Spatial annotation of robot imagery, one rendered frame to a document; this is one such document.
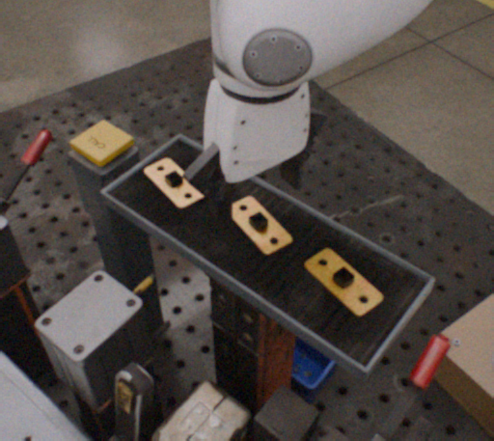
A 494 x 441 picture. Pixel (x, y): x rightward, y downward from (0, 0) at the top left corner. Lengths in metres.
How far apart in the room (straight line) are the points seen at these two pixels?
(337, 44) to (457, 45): 2.92
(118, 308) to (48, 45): 2.67
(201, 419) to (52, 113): 1.14
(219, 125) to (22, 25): 2.99
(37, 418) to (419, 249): 0.83
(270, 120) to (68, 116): 1.12
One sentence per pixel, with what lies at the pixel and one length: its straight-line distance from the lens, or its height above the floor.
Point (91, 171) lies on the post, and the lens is 0.82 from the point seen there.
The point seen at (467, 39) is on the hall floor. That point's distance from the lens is 3.39.
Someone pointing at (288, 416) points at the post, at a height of 1.10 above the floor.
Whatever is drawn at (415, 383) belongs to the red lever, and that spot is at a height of 1.13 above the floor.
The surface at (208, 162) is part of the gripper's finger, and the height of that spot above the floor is 1.30.
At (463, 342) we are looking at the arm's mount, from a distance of 1.10.
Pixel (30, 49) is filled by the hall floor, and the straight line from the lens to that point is 3.29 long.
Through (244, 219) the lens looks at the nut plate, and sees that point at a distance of 0.70.
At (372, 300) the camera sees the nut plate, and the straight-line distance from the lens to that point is 0.64.
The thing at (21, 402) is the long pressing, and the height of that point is 1.00.
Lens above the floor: 1.68
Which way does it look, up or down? 46 degrees down
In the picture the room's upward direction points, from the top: straight up
